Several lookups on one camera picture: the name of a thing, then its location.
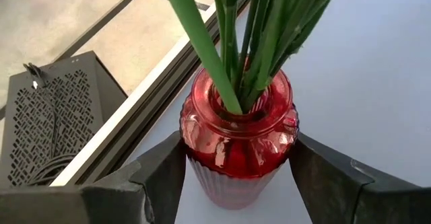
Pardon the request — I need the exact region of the black perforated computer case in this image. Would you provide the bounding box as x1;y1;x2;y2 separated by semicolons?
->
0;50;129;188

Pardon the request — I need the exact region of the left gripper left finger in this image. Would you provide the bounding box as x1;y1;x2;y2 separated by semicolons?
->
0;130;187;224

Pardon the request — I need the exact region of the red glass vase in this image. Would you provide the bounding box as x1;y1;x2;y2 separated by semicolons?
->
179;65;300;211

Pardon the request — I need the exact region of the black computer case cable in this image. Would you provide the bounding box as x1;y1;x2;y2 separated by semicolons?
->
22;62;77;186

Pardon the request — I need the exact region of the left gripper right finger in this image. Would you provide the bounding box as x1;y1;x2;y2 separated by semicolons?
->
288;132;431;224

